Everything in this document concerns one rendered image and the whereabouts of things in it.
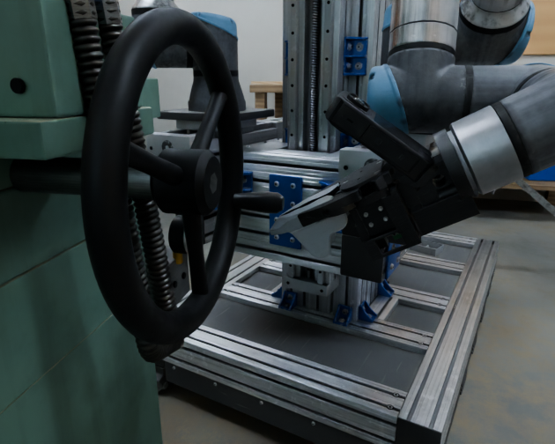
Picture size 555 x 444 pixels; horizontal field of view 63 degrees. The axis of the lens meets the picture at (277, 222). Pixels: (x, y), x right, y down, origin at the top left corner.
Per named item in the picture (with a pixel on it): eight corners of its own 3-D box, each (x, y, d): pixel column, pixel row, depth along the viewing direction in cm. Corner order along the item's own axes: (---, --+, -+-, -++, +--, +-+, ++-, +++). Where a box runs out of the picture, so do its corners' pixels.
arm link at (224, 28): (242, 70, 112) (241, 11, 108) (188, 70, 109) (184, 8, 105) (234, 70, 124) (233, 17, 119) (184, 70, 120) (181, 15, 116)
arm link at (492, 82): (464, 62, 55) (478, 65, 45) (569, 61, 52) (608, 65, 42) (456, 127, 58) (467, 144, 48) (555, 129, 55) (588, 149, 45)
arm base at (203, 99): (211, 107, 129) (210, 70, 126) (256, 108, 122) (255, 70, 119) (175, 110, 117) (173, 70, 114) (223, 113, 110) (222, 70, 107)
